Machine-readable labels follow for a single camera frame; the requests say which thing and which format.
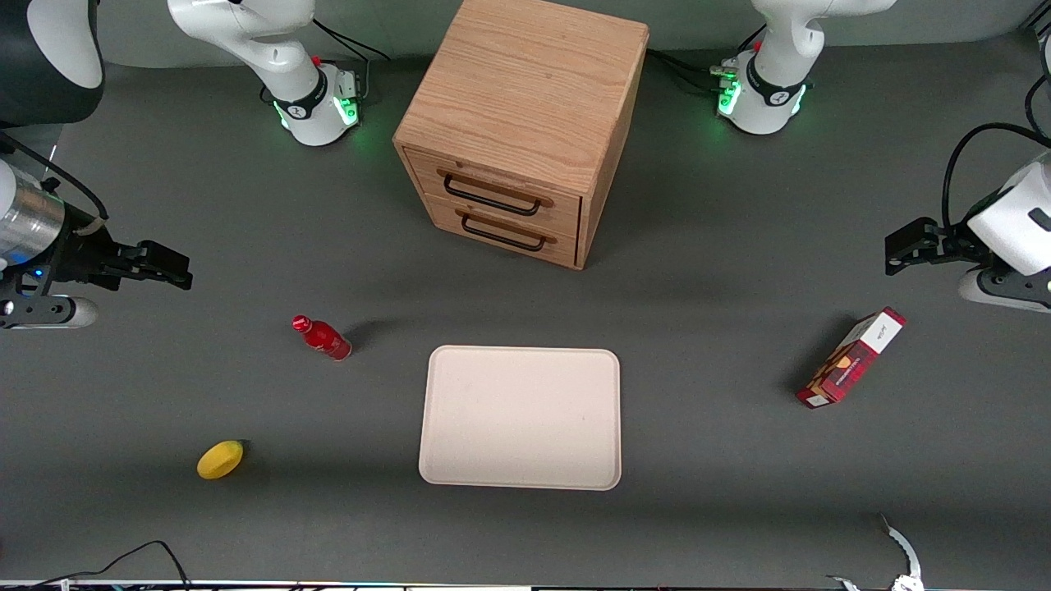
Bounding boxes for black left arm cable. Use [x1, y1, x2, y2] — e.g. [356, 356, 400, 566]
[942, 122, 1051, 236]

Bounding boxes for cream rectangular tray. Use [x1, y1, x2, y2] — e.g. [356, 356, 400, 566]
[418, 345, 622, 492]

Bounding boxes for yellow lemon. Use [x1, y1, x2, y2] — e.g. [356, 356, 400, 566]
[196, 440, 246, 481]

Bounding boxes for thin black table cable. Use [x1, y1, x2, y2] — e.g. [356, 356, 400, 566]
[0, 539, 194, 591]

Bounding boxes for black cable at edge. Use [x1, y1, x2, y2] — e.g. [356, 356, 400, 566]
[1023, 25, 1051, 140]

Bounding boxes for wooden drawer front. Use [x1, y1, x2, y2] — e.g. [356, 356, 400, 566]
[423, 194, 581, 269]
[405, 149, 584, 241]

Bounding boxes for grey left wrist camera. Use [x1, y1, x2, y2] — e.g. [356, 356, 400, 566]
[957, 267, 1051, 314]

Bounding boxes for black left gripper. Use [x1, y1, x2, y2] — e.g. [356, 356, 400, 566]
[884, 217, 992, 277]

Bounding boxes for black left base cables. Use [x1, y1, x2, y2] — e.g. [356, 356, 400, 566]
[647, 25, 766, 96]

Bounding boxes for black right base cables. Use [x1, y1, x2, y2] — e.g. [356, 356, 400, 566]
[310, 16, 392, 104]

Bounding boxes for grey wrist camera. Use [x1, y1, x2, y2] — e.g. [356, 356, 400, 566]
[957, 267, 1051, 314]
[0, 294, 100, 331]

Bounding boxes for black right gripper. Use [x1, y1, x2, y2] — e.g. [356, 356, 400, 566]
[48, 219, 195, 291]

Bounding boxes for red white snack box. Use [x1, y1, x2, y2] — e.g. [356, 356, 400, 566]
[795, 307, 908, 410]

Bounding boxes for red coke bottle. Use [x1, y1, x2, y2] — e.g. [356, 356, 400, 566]
[291, 314, 353, 362]

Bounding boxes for black base cables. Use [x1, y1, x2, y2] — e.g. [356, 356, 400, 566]
[647, 25, 766, 96]
[310, 16, 392, 104]

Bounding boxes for white plastic strap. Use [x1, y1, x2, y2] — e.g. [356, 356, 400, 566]
[825, 513, 925, 591]

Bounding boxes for wooden drawer cabinet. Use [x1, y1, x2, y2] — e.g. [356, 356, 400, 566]
[392, 0, 650, 271]

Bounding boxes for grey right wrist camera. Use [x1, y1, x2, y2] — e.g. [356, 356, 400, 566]
[0, 294, 100, 331]

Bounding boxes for black metal drawer handle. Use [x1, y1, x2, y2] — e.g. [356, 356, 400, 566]
[443, 170, 545, 218]
[459, 209, 550, 253]

